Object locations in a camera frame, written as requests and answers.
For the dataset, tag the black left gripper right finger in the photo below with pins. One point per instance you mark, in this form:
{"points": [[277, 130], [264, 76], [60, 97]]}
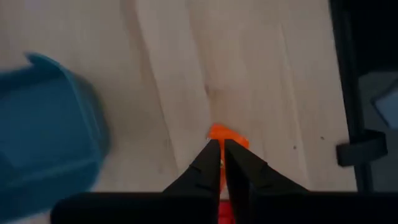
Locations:
{"points": [[245, 174]]}

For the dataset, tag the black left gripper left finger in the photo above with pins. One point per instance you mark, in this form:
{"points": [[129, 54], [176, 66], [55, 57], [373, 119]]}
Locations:
{"points": [[205, 174]]}

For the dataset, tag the orange candy packet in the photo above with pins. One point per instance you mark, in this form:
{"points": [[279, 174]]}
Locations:
{"points": [[224, 132]]}

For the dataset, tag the blue-grey plastic bin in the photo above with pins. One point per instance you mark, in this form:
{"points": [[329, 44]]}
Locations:
{"points": [[46, 133]]}

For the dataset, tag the black frame clamp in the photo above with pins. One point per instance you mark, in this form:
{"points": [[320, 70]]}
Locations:
{"points": [[360, 147]]}

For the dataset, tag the black aluminium table frame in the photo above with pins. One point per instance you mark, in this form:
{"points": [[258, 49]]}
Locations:
{"points": [[346, 77]]}

